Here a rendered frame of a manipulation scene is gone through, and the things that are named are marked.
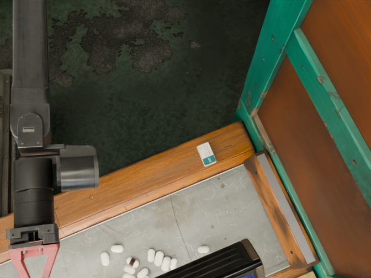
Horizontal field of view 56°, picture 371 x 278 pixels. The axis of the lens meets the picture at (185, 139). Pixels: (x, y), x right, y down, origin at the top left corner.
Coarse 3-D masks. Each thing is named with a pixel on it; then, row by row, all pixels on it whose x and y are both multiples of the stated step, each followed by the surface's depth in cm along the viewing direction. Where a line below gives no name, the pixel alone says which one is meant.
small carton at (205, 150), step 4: (204, 144) 98; (208, 144) 98; (200, 148) 97; (204, 148) 97; (208, 148) 97; (200, 152) 97; (204, 152) 97; (208, 152) 97; (212, 152) 97; (200, 156) 98; (204, 156) 97; (208, 156) 97; (212, 156) 97; (204, 160) 97; (208, 160) 96; (212, 160) 96; (204, 164) 96; (208, 164) 97
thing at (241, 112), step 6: (240, 102) 97; (240, 108) 100; (240, 114) 102; (246, 114) 95; (234, 120) 113; (246, 120) 98; (246, 126) 101; (252, 126) 94; (252, 132) 96; (252, 138) 100; (258, 138) 93; (258, 144) 95; (258, 150) 98; (318, 264) 85; (318, 270) 87; (324, 270) 83; (318, 276) 90; (324, 276) 84
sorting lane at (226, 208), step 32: (192, 192) 99; (224, 192) 99; (256, 192) 98; (96, 224) 97; (128, 224) 97; (160, 224) 97; (192, 224) 97; (224, 224) 96; (256, 224) 96; (64, 256) 96; (96, 256) 95; (128, 256) 95; (192, 256) 94
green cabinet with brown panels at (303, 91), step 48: (288, 0) 50; (336, 0) 41; (288, 48) 56; (336, 48) 45; (288, 96) 66; (336, 96) 49; (288, 144) 77; (336, 144) 53; (288, 192) 86; (336, 192) 62; (336, 240) 71
